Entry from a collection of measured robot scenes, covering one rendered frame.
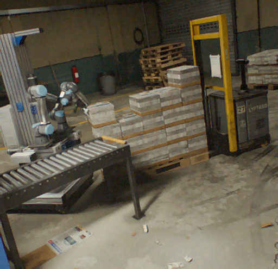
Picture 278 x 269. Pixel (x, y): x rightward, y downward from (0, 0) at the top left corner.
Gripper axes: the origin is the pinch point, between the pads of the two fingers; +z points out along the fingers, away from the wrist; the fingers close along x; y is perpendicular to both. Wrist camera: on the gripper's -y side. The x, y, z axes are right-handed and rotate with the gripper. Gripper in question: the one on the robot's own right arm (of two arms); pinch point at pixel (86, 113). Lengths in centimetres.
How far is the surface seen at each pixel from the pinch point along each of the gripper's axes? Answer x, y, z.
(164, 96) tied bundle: -17, 86, 46
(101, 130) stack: -18.2, -0.3, 23.1
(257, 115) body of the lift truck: -32, 169, 154
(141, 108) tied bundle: -18, 55, 37
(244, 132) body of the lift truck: -32, 140, 158
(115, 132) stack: -18.3, 11.0, 36.7
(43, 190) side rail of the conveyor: -126, -73, -9
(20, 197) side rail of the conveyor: -131, -87, -19
